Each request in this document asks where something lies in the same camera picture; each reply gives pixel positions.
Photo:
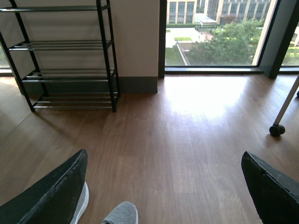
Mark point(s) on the black metal shoe rack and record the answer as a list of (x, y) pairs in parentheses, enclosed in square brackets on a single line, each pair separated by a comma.
[(61, 53)]

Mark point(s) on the white office chair on casters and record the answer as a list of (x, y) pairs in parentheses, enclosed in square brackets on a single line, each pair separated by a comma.
[(277, 129)]

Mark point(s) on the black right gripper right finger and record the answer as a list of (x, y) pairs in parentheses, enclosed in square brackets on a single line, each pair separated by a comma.
[(274, 194)]

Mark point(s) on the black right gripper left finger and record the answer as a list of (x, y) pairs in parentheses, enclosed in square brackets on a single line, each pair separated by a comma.
[(51, 200)]

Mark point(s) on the grey knit sneaker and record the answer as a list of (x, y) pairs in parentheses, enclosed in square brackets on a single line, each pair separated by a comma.
[(82, 204), (124, 213)]

